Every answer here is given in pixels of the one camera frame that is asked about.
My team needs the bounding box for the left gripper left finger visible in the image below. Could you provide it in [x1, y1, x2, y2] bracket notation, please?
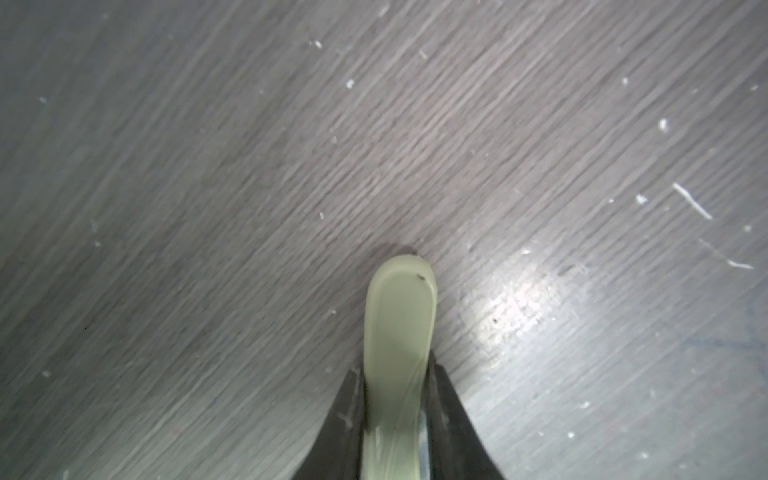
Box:
[292, 367, 366, 480]

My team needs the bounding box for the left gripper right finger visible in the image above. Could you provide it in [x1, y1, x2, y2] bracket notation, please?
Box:
[424, 351, 504, 480]

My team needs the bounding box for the olive folding knife bottom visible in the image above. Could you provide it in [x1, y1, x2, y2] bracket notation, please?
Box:
[362, 255, 437, 479]

